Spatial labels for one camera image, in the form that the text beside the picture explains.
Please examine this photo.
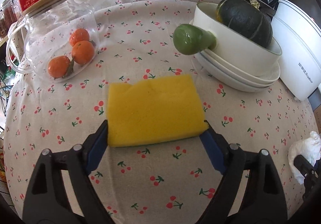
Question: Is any white tissue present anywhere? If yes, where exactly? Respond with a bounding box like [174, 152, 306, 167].
[288, 131, 320, 185]

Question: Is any yellow sponge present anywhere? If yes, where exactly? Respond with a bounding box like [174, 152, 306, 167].
[107, 74, 208, 147]

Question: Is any lower white plate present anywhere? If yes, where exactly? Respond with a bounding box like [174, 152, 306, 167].
[195, 57, 269, 93]

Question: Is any white plate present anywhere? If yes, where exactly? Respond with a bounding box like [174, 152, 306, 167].
[194, 51, 280, 88]
[195, 57, 269, 93]

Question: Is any white electric cooking pot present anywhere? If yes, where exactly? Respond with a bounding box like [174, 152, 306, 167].
[271, 0, 320, 101]

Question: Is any orange tangerine front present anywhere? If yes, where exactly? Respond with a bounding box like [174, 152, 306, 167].
[47, 55, 71, 79]

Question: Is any orange tangerine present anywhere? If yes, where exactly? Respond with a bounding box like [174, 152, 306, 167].
[47, 55, 71, 79]
[69, 28, 90, 47]
[71, 41, 95, 65]

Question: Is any upper white plate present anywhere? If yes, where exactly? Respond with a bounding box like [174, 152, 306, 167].
[194, 51, 280, 88]

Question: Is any orange tangerine middle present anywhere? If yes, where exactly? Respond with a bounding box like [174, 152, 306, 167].
[71, 41, 95, 65]

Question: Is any dark green kabocha squash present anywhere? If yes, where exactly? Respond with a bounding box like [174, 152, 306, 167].
[215, 0, 273, 48]

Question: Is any glass jar with wooden lid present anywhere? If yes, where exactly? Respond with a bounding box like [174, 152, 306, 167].
[6, 0, 100, 82]

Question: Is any orange tangerine back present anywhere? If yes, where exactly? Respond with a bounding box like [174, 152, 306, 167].
[69, 28, 90, 47]

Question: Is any clear jar dried red fruit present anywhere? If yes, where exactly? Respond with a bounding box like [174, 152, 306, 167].
[1, 0, 17, 38]

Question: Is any cherry print tablecloth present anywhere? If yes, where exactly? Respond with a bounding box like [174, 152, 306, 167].
[4, 0, 317, 223]

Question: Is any cream pan with green handle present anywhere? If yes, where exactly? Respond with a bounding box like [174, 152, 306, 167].
[173, 2, 282, 76]

